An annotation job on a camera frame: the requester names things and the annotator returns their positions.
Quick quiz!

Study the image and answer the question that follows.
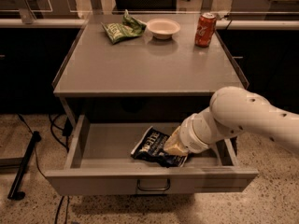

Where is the grey counter cabinet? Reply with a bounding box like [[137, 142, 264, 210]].
[[54, 13, 249, 123]]

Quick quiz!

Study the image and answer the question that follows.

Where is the white bowl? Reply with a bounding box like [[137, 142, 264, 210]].
[[147, 19, 180, 40]]

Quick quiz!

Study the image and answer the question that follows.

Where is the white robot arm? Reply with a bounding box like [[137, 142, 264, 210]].
[[164, 87, 299, 156]]

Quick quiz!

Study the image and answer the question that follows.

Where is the green chip bag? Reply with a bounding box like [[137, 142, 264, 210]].
[[101, 9, 147, 44]]

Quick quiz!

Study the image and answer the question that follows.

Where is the blue chip bag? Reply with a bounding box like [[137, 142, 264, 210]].
[[131, 127, 187, 168]]

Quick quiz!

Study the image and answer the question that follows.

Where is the black floor stand bar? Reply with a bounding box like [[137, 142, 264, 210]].
[[7, 131, 41, 201]]

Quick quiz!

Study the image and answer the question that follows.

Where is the red soda can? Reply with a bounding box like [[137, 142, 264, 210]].
[[194, 12, 216, 48]]

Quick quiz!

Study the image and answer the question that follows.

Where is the metal drawer handle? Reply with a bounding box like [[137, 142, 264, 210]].
[[136, 179, 171, 192]]

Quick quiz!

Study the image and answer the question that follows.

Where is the black chair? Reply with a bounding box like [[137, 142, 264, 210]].
[[112, 0, 177, 14]]

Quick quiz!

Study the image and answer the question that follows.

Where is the grey top drawer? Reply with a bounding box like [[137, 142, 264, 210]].
[[46, 115, 258, 196]]

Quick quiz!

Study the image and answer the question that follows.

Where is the black floor cable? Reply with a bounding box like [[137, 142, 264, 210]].
[[16, 113, 71, 224]]

